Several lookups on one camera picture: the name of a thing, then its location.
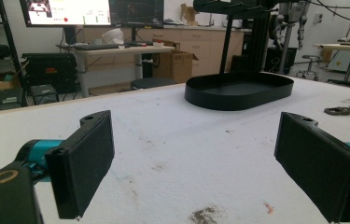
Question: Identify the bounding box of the wooden cabinet counter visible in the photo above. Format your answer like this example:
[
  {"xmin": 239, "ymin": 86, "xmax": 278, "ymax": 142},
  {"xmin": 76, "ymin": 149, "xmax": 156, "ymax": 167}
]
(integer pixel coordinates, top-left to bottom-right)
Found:
[{"xmin": 82, "ymin": 24, "xmax": 253, "ymax": 78}]

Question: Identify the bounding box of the black keyboard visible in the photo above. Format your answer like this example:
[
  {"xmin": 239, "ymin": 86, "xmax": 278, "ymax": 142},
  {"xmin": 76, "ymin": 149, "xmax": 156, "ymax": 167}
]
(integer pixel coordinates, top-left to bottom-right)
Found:
[{"xmin": 73, "ymin": 43, "xmax": 121, "ymax": 51}]

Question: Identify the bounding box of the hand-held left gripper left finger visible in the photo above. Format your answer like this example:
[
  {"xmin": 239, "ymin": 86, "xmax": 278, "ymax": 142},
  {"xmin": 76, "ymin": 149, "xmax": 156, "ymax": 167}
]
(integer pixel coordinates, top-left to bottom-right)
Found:
[{"xmin": 13, "ymin": 109, "xmax": 116, "ymax": 220}]

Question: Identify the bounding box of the chrome stool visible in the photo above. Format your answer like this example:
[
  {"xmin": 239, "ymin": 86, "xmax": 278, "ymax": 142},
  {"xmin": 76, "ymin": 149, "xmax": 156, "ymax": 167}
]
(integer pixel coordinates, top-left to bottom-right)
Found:
[{"xmin": 296, "ymin": 54, "xmax": 322, "ymax": 82}]

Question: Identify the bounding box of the black oval tray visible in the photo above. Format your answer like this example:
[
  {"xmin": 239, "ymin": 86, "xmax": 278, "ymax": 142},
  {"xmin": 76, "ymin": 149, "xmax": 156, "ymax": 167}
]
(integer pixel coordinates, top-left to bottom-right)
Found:
[{"xmin": 184, "ymin": 71, "xmax": 295, "ymax": 112}]

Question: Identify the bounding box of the dark computer monitor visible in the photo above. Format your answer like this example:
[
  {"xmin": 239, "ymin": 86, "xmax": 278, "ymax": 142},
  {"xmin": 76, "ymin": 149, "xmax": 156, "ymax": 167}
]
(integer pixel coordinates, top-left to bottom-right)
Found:
[{"xmin": 108, "ymin": 0, "xmax": 165, "ymax": 30}]

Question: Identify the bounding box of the black equipment case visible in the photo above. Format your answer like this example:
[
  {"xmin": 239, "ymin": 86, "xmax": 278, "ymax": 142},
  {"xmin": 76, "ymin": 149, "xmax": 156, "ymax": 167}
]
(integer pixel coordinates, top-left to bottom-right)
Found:
[{"xmin": 21, "ymin": 52, "xmax": 78, "ymax": 94}]

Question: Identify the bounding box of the brown cardboard box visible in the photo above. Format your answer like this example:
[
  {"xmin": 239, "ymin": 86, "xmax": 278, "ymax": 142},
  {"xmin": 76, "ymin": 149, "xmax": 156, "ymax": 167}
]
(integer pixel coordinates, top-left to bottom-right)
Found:
[{"xmin": 152, "ymin": 39, "xmax": 199, "ymax": 84}]

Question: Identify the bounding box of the bright computer monitor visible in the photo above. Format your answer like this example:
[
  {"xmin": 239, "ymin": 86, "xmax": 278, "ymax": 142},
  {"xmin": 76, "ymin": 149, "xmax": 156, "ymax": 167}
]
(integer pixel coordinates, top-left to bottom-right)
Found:
[{"xmin": 19, "ymin": 0, "xmax": 113, "ymax": 28}]

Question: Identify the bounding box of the light wooden desk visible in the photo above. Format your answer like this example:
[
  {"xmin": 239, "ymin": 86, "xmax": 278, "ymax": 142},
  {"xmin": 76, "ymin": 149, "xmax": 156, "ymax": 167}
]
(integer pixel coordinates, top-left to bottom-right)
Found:
[
  {"xmin": 58, "ymin": 43, "xmax": 175, "ymax": 98},
  {"xmin": 313, "ymin": 42, "xmax": 350, "ymax": 89}
]

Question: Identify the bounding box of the black metal shelf rack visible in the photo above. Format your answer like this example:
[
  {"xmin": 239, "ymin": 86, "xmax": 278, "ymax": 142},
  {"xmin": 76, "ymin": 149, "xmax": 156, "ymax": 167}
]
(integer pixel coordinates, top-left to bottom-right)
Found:
[{"xmin": 0, "ymin": 0, "xmax": 29, "ymax": 108}]

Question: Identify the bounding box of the white rounded object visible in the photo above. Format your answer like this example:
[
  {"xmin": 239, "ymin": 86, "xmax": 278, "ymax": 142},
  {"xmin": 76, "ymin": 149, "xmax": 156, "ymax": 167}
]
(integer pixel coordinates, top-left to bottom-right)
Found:
[{"xmin": 101, "ymin": 28, "xmax": 125, "ymax": 46}]

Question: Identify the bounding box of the black metal stand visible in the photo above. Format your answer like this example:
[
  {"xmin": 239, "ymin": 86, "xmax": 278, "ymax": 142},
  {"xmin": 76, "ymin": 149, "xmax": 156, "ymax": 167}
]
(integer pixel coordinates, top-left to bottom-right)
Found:
[{"xmin": 192, "ymin": 0, "xmax": 280, "ymax": 76}]

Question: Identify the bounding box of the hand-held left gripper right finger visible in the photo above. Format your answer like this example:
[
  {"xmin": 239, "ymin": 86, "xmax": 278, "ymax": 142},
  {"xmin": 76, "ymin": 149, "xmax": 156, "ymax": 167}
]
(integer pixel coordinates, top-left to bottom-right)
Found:
[{"xmin": 273, "ymin": 111, "xmax": 350, "ymax": 224}]

